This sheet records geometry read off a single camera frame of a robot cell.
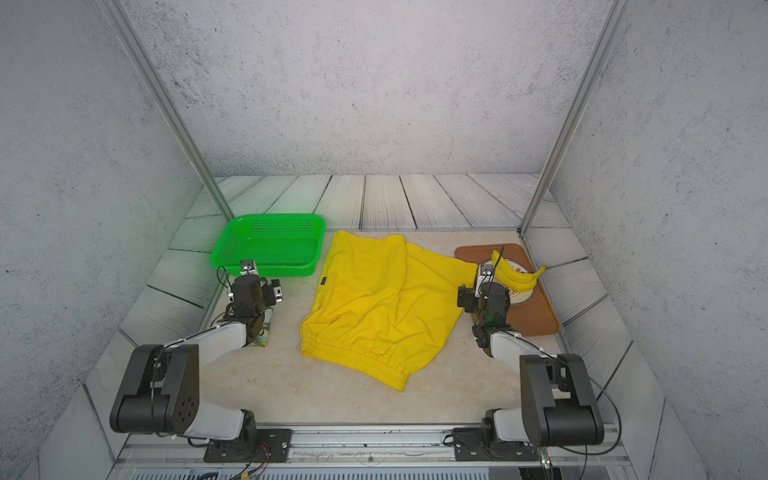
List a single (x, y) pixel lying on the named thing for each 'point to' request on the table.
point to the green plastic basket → (281, 245)
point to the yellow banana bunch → (520, 280)
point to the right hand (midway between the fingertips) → (483, 284)
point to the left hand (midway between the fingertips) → (262, 282)
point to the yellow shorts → (383, 306)
